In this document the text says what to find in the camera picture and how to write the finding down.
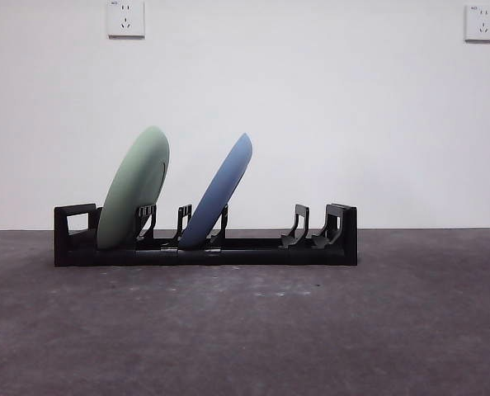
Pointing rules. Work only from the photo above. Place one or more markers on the white wall socket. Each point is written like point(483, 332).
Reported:
point(126, 18)
point(482, 24)

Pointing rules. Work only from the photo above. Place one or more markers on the black plate rack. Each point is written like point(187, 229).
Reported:
point(269, 255)

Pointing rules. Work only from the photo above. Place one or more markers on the blue round plate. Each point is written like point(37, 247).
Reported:
point(216, 198)

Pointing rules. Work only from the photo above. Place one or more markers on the green round plate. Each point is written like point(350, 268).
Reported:
point(133, 185)

